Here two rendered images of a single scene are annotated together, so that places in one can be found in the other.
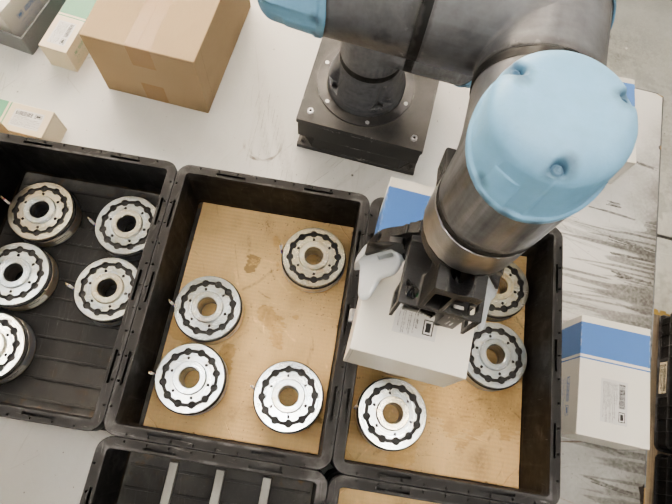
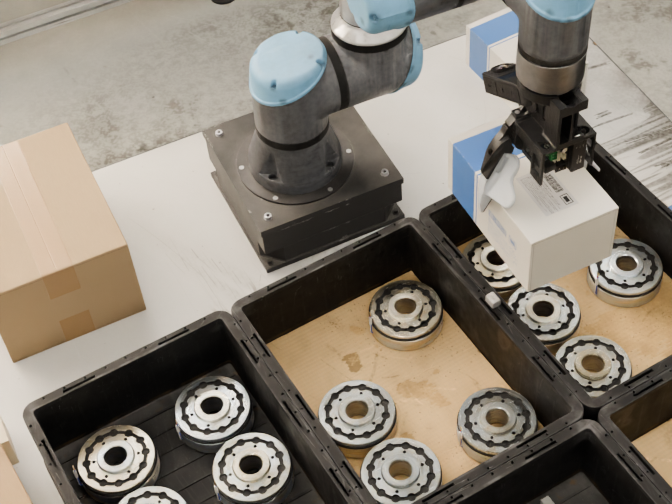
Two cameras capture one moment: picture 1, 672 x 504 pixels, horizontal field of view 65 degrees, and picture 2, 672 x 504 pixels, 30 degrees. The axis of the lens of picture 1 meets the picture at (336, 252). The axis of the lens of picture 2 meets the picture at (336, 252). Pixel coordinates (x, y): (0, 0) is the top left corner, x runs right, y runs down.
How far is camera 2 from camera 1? 1.05 m
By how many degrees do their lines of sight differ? 24
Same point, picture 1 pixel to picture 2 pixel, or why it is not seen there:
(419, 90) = (349, 133)
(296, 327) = (445, 378)
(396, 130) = (362, 178)
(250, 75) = (154, 247)
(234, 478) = not seen: outside the picture
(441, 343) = (583, 200)
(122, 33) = (29, 269)
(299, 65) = (195, 205)
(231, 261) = (332, 374)
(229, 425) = not seen: hidden behind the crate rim
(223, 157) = not seen: hidden behind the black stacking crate
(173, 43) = (89, 242)
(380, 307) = (525, 210)
